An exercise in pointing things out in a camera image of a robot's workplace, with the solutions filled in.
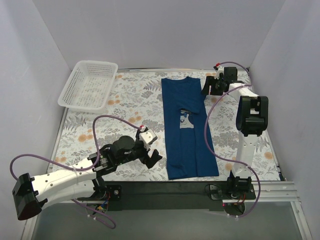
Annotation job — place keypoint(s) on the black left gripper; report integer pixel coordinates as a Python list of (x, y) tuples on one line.
[(145, 155)]

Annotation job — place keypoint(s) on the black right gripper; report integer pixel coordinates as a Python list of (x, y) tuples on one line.
[(215, 85)]

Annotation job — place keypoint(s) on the blue printed t-shirt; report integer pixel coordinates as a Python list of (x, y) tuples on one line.
[(188, 143)]

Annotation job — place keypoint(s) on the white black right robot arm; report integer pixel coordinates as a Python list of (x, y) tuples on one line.
[(251, 122)]

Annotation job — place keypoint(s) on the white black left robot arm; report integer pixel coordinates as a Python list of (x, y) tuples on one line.
[(32, 194)]

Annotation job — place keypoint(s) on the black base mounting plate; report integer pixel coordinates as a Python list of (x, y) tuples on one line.
[(167, 195)]

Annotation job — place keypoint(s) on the white plastic basket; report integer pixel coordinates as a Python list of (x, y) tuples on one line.
[(89, 86)]

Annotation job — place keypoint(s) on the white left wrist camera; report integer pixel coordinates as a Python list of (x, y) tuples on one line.
[(147, 136)]

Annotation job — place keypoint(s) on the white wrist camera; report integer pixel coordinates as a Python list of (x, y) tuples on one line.
[(219, 69), (147, 136)]

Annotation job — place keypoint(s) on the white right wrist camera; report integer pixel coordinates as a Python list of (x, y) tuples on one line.
[(219, 69)]

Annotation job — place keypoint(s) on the aluminium frame rail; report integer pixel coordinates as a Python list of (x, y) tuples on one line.
[(275, 192)]

